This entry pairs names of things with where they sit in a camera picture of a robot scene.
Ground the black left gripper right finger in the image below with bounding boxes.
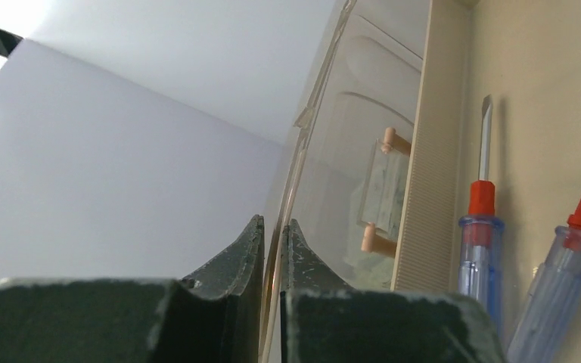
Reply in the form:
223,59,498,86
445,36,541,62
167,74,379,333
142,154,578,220
280,220,505,362

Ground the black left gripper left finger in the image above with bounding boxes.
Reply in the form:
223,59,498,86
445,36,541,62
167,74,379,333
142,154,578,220
0,215,265,362

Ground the beige plastic toolbox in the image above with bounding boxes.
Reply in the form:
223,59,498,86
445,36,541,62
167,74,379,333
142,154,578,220
259,0,581,362

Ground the blue handled screwdriver red collar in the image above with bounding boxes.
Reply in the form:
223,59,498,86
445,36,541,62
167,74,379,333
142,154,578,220
458,95,505,333

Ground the small blue precision screwdriver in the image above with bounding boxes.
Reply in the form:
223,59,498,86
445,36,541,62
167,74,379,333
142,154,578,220
506,198,581,362

